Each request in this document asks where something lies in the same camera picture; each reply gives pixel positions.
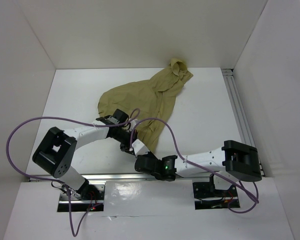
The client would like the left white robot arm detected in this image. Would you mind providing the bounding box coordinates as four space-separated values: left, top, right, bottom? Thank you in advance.
32 109 138 200

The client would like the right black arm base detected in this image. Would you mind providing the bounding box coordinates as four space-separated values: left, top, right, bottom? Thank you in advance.
192 176 238 201

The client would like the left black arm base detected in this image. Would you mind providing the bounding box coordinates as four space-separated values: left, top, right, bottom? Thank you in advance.
52 181 106 201

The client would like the front aluminium rail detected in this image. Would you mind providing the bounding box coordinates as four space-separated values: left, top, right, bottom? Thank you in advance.
27 170 266 181

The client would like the aluminium rail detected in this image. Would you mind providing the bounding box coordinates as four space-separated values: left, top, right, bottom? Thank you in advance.
27 170 266 181
221 69 264 182

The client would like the olive yellow jacket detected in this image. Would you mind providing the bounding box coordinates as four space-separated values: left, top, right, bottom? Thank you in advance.
97 57 194 153

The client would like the right side aluminium rail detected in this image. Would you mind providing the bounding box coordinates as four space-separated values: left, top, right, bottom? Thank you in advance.
221 69 264 182

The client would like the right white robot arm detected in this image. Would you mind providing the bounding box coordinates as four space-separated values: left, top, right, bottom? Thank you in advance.
132 139 262 196

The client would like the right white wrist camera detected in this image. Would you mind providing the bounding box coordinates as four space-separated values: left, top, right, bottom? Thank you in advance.
132 139 150 157

